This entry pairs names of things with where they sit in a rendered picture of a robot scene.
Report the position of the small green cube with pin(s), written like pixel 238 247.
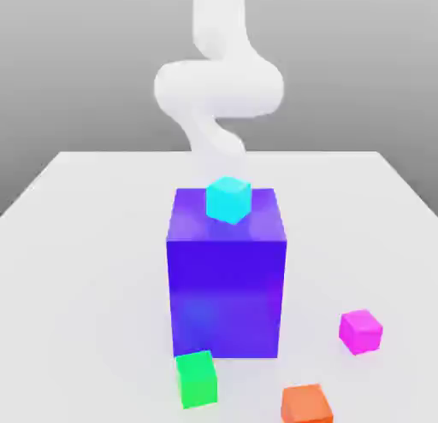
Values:
pixel 197 380

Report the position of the small cyan cube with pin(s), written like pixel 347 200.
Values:
pixel 227 200

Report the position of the small orange cube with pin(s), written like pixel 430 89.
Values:
pixel 306 406

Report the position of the large purple box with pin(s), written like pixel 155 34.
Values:
pixel 226 286

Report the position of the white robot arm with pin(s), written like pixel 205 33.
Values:
pixel 219 88

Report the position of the small magenta cube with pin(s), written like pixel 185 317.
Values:
pixel 361 332

